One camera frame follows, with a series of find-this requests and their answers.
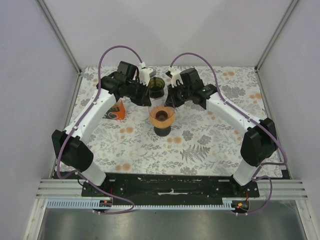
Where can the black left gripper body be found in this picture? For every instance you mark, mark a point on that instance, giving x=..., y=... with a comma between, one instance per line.
x=136, y=93

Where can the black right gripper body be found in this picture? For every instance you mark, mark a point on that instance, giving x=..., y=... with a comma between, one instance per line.
x=181, y=94

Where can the clear glass dripper cone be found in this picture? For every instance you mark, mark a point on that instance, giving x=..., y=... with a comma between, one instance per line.
x=158, y=104

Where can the round bamboo dripper holder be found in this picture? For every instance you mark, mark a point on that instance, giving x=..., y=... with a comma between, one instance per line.
x=170, y=120

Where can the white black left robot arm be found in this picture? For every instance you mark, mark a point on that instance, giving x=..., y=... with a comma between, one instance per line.
x=70, y=145

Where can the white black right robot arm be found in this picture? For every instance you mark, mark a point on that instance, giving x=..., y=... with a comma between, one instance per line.
x=258, y=135

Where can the orange coffee filter box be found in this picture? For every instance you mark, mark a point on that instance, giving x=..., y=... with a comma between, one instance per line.
x=116, y=112

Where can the dark green glass jar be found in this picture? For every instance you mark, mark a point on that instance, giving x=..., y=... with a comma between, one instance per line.
x=156, y=88

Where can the floral patterned table mat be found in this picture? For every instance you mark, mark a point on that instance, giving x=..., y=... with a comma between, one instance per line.
x=200, y=142

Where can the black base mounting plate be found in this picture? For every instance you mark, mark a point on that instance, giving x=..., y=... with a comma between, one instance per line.
x=143, y=187

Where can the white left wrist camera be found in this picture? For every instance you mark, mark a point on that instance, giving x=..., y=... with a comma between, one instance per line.
x=145, y=73

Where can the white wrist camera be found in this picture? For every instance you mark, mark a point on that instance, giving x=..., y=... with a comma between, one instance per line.
x=175, y=76
x=145, y=73

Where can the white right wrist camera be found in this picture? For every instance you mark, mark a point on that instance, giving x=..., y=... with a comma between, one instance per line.
x=175, y=76

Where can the aluminium front rail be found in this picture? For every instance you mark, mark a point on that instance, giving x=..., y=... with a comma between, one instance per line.
x=282, y=189

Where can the white slotted cable duct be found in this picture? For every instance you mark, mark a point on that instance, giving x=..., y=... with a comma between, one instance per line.
x=99, y=204

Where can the right aluminium frame post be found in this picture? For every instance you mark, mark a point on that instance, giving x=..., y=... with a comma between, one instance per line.
x=277, y=32

